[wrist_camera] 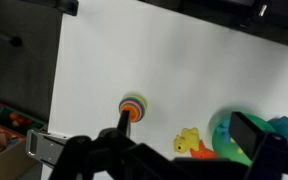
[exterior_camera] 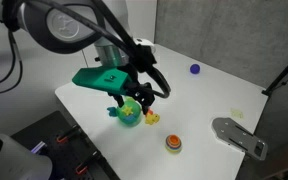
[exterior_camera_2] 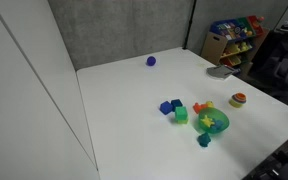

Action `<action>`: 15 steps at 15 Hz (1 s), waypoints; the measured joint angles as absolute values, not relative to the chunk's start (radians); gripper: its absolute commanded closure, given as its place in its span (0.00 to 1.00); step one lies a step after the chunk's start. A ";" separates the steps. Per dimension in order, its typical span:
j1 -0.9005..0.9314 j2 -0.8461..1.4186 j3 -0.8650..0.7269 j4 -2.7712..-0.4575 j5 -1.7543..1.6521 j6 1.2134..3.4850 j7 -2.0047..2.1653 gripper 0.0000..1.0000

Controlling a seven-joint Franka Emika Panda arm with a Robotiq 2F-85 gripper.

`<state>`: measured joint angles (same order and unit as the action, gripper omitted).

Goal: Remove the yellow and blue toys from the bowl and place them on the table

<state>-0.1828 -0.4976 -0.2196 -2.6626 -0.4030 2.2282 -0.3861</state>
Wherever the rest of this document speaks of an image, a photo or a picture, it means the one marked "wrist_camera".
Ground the rainbow striped stacking toy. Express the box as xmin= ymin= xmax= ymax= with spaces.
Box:
xmin=118 ymin=94 xmax=148 ymax=123

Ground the green plastic bowl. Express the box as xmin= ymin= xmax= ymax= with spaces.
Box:
xmin=208 ymin=109 xmax=278 ymax=167

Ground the brown cardboard box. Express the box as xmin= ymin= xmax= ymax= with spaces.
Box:
xmin=0 ymin=139 xmax=40 ymax=180

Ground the toy shelf with coloured bins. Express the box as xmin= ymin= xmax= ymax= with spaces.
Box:
xmin=0 ymin=96 xmax=47 ymax=164

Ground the grey metal mounting plate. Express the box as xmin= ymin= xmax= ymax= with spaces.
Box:
xmin=25 ymin=129 xmax=70 ymax=168

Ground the black tripod pole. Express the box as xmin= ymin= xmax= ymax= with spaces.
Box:
xmin=0 ymin=23 xmax=23 ymax=48

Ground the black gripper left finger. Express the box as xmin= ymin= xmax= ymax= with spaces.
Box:
xmin=116 ymin=109 xmax=132 ymax=138

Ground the blue rubber toy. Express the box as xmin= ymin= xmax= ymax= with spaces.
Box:
xmin=216 ymin=119 xmax=233 ymax=144

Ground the teal rubber toy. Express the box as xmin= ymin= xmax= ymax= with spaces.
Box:
xmin=267 ymin=115 xmax=288 ymax=141

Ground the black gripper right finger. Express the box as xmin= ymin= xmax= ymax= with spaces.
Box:
xmin=228 ymin=111 xmax=268 ymax=161

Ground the black equipment platform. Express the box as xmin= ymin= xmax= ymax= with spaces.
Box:
xmin=140 ymin=0 xmax=288 ymax=51

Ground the yellow spiky rubber toy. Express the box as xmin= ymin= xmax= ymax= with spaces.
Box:
xmin=229 ymin=137 xmax=245 ymax=155

